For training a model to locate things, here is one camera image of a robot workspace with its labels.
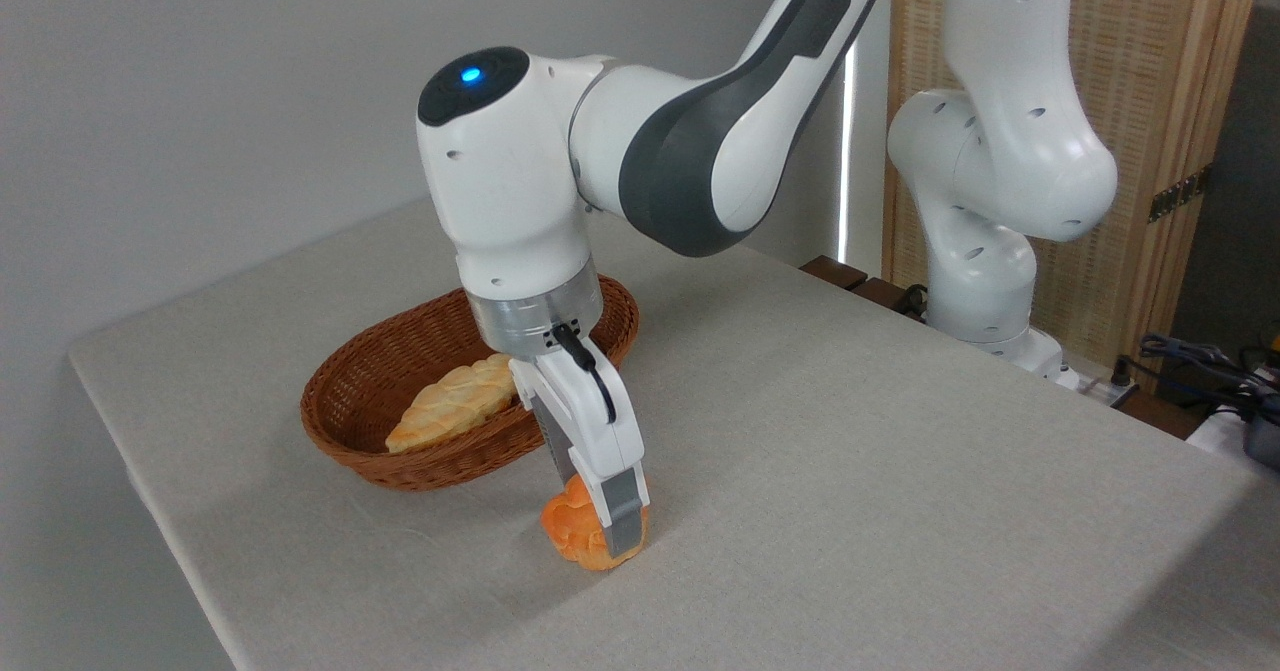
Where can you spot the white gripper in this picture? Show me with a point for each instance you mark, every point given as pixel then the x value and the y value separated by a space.
pixel 585 421

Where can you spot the orange round bread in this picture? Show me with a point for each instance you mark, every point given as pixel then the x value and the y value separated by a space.
pixel 575 531

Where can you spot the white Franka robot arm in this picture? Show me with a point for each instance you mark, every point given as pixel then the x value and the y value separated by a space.
pixel 1000 151

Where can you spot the pale leaf-shaped bread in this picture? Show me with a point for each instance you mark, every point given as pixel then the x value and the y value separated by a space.
pixel 450 411

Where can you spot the brown wicker oval basket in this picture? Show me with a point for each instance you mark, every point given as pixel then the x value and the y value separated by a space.
pixel 360 431

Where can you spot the grey tablecloth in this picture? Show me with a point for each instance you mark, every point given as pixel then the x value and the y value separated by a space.
pixel 850 501

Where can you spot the dark brown wooden block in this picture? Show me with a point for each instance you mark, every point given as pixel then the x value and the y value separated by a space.
pixel 880 294
pixel 833 272

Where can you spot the white power strip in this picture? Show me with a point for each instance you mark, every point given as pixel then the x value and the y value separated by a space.
pixel 1100 386

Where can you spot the dark metal screen hinge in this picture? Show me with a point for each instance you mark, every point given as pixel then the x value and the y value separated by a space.
pixel 1180 194

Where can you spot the dark grey device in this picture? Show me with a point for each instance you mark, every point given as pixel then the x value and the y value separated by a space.
pixel 1265 441

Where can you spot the wooden woven folding screen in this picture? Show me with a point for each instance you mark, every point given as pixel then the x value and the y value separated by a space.
pixel 1160 71

